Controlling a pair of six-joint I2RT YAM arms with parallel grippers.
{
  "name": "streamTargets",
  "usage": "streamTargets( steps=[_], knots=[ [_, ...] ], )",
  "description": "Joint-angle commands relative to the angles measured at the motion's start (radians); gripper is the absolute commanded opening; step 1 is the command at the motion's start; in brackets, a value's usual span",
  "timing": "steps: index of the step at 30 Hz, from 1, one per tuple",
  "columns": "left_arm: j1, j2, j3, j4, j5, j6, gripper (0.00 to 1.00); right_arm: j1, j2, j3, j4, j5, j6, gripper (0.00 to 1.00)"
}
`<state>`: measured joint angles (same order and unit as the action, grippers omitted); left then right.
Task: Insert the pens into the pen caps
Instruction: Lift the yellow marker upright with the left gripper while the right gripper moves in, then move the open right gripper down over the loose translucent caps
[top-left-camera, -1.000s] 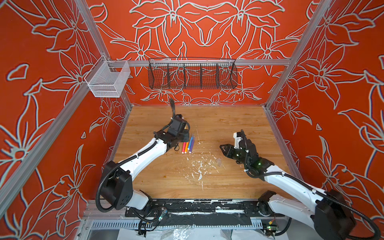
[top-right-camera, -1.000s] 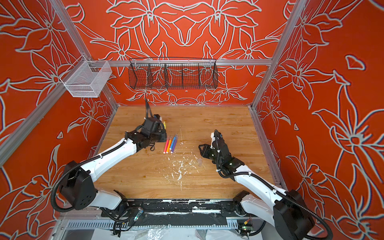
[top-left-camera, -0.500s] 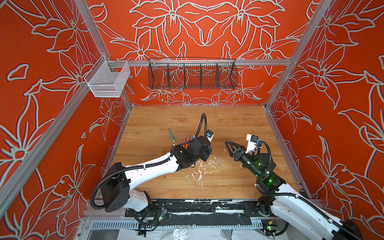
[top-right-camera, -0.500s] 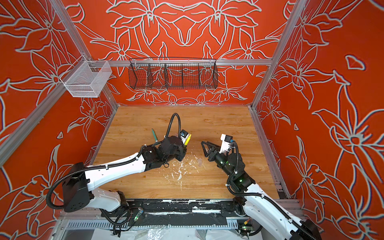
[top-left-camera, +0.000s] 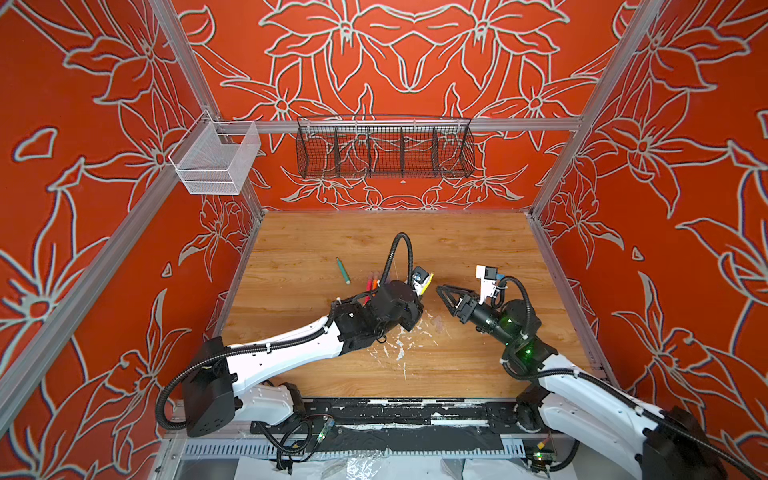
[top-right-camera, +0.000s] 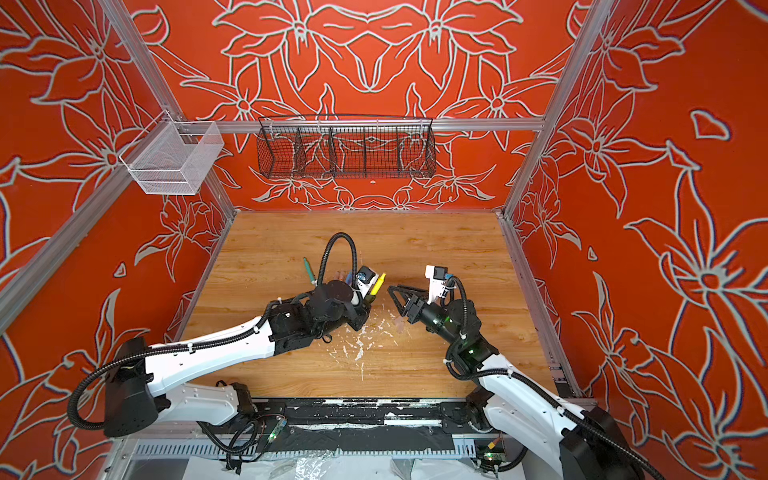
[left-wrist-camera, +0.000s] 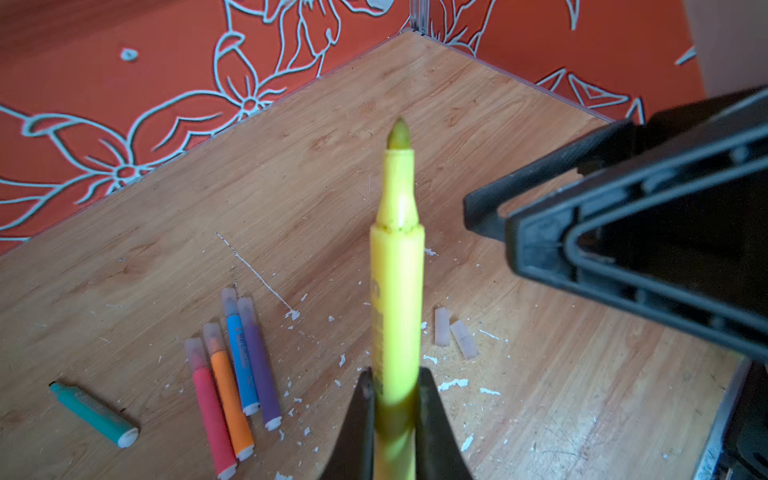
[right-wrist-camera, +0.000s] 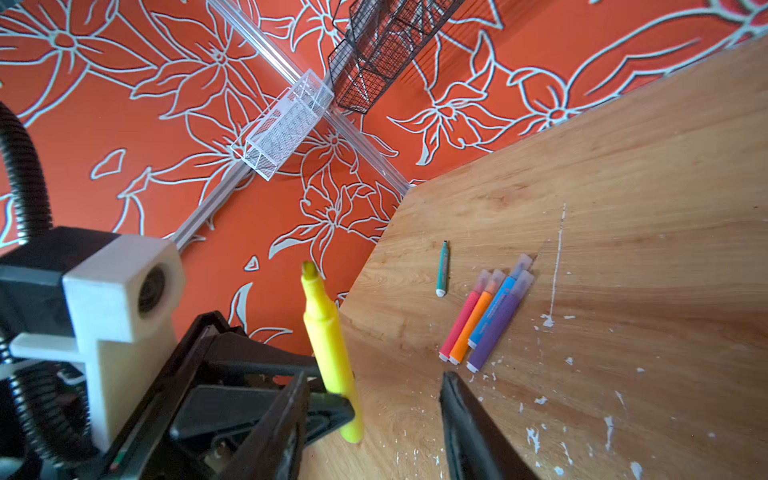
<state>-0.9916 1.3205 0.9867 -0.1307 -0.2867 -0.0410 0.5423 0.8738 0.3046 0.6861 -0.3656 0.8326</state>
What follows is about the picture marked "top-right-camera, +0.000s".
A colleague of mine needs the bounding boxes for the aluminium frame post right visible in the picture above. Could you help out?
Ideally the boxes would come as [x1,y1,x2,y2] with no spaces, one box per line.
[501,0,614,221]

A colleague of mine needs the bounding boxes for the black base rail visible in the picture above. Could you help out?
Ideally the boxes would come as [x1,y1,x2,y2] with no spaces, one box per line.
[253,397,522,457]

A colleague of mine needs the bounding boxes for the green pen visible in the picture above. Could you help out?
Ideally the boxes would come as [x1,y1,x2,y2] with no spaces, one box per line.
[303,257,317,286]

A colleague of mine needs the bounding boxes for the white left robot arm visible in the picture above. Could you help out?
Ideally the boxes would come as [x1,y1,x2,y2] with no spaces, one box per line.
[67,232,385,438]

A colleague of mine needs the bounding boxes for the black wire basket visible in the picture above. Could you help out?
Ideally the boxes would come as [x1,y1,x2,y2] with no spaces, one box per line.
[256,118,437,180]

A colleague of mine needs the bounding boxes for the yellow pen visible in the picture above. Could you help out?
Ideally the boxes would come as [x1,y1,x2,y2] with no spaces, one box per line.
[369,273,386,296]

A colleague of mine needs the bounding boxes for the white mesh basket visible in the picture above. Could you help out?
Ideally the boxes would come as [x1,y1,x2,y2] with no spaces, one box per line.
[119,121,224,195]

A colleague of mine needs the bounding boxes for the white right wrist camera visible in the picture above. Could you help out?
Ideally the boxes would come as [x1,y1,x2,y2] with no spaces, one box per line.
[425,265,451,304]

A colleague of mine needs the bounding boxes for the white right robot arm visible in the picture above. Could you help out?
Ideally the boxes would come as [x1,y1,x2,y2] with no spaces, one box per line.
[388,275,662,479]

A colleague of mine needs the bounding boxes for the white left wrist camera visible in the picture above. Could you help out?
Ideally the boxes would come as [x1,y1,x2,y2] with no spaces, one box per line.
[352,265,379,300]

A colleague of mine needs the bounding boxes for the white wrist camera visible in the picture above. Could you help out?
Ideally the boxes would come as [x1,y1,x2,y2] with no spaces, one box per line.
[352,265,379,300]
[425,265,451,304]

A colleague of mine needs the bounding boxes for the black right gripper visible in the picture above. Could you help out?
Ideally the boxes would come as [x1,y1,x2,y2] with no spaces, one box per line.
[389,285,466,352]

